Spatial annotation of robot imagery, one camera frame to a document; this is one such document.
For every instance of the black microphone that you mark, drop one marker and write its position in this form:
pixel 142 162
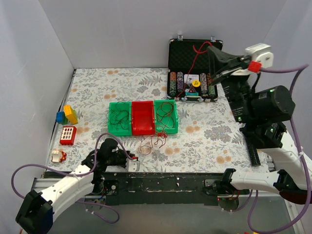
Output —
pixel 253 154

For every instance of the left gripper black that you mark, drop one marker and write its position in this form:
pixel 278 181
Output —
pixel 121 158

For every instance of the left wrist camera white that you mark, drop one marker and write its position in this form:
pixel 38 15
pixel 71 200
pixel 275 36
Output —
pixel 132 164

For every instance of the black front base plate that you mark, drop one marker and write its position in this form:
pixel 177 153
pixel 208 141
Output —
pixel 155 188

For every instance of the black poker chip case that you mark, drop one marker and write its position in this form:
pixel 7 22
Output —
pixel 188 70

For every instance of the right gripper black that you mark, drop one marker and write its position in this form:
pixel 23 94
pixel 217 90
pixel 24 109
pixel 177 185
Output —
pixel 227 81

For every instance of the green bin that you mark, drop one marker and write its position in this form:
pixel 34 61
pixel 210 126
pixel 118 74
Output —
pixel 166 117
pixel 119 119

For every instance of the stacked toy bricks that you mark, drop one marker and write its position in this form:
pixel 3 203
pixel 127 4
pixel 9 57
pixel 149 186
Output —
pixel 68 115

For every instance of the red bin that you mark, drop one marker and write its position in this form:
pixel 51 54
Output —
pixel 143 118

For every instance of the small red white toy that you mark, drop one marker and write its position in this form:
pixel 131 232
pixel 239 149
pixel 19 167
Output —
pixel 58 156

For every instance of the aluminium frame rail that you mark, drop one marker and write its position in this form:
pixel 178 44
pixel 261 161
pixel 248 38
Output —
pixel 43 183

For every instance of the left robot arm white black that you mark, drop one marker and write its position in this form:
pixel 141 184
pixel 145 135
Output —
pixel 40 209

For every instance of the right green bin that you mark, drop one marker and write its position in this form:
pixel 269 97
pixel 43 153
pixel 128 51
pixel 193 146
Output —
pixel 166 117

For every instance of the floral table mat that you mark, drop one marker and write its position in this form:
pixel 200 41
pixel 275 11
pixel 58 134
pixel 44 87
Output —
pixel 208 138

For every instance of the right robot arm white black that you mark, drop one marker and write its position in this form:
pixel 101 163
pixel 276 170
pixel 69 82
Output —
pixel 263 115

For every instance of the red white toy block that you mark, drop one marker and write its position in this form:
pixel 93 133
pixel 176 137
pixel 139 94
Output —
pixel 68 135

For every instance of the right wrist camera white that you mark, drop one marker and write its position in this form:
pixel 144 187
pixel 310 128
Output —
pixel 261 56

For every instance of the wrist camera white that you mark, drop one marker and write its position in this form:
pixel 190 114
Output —
pixel 132 164
pixel 261 56

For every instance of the left green bin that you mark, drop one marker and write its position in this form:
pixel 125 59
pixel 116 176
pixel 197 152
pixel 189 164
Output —
pixel 119 119

